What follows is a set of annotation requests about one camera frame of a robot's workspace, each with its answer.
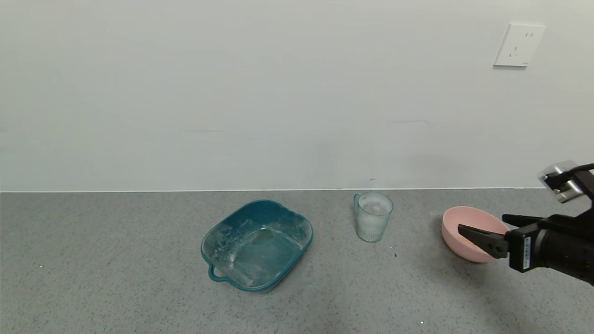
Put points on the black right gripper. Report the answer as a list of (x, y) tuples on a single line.
[(523, 251)]

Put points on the clear ribbed plastic cup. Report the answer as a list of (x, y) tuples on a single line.
[(372, 225)]

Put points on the pink bowl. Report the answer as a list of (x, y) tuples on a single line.
[(452, 241)]

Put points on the teal plastic tray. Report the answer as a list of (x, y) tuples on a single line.
[(274, 218)]

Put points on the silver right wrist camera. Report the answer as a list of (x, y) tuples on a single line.
[(564, 188)]

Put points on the white wall socket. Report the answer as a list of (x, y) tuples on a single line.
[(519, 45)]

